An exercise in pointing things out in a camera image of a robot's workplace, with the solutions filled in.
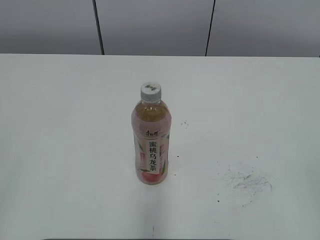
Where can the peach oolong tea bottle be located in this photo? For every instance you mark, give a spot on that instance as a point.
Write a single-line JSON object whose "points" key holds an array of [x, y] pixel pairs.
{"points": [[151, 125]]}

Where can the white bottle cap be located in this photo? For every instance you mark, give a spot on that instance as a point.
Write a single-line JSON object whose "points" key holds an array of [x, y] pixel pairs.
{"points": [[151, 92]]}

